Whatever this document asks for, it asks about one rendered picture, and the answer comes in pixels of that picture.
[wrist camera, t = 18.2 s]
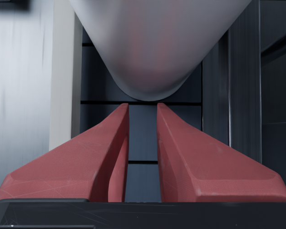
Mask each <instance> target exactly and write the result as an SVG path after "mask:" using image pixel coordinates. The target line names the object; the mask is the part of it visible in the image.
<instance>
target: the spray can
mask: <svg viewBox="0 0 286 229"><path fill-rule="evenodd" d="M251 1H252V0H69V2H70V4H71V5H72V7H73V9H74V11H75V13H76V14H77V16H78V18H79V20H80V21H81V23H82V25H83V27H84V28H85V30H86V32H87V34H88V35H89V37H90V39H91V40H92V43H93V44H94V46H95V48H96V50H97V51H98V53H99V55H100V57H101V58H102V60H103V62H104V63H105V65H106V67H107V69H108V70H109V72H110V74H111V76H112V78H113V80H114V82H115V84H116V85H117V87H118V88H119V89H120V90H121V91H122V92H123V93H124V94H125V95H127V96H128V97H130V98H132V99H134V100H137V101H141V102H158V101H161V100H164V99H166V98H169V97H170V96H172V95H173V94H175V93H176V92H177V91H178V90H179V89H180V88H181V86H182V85H183V83H184V82H185V81H186V79H187V78H188V77H189V76H190V74H191V73H192V72H193V71H194V70H195V69H196V67H197V66H198V65H199V64H200V63H201V61H202V60H203V59H204V58H205V56H206V55H207V54H208V53H209V52H210V50H211V49H212V48H213V47H214V45H215V44H216V43H217V42H218V41H219V40H220V38H221V37H222V36H223V35H224V34H225V32H226V31H227V30H228V29H229V27H230V26H231V25H232V24H233V22H234V21H235V20H236V19H237V18H238V16H239V15H240V14H241V13H242V12H243V11H244V9H245V8H246V7H247V6H248V5H249V3H250V2H251Z"/></svg>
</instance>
